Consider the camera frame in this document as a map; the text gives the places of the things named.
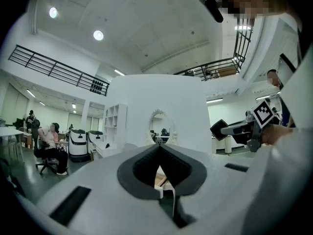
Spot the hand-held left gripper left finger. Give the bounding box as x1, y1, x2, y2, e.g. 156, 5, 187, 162
36, 143, 181, 235

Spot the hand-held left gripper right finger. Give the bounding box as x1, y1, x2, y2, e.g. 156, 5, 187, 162
158, 143, 269, 235

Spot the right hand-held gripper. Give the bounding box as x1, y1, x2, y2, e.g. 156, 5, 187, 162
209, 99, 281, 153

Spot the wooden drawer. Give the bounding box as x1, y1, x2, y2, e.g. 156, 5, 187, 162
154, 165, 176, 198

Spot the person's right hand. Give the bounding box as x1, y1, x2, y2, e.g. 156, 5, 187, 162
260, 124, 294, 146

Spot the white low cabinet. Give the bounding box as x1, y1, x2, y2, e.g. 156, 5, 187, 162
92, 141, 123, 158

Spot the white service robot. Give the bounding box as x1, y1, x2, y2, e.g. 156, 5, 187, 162
87, 130, 105, 154
68, 128, 90, 163

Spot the white open bookshelf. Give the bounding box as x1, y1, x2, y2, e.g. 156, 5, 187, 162
104, 103, 128, 154

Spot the oval white-framed mirror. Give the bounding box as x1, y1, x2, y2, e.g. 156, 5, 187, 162
147, 108, 177, 146

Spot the black office chair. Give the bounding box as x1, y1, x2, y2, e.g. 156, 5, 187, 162
33, 141, 60, 176

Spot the black balcony railing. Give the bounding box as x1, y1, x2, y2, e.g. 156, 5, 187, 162
173, 24, 254, 82
8, 44, 110, 97

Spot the white office table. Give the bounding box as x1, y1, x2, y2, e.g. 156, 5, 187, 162
0, 127, 25, 162

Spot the black head-worn camera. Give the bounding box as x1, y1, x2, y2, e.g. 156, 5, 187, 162
198, 0, 224, 24

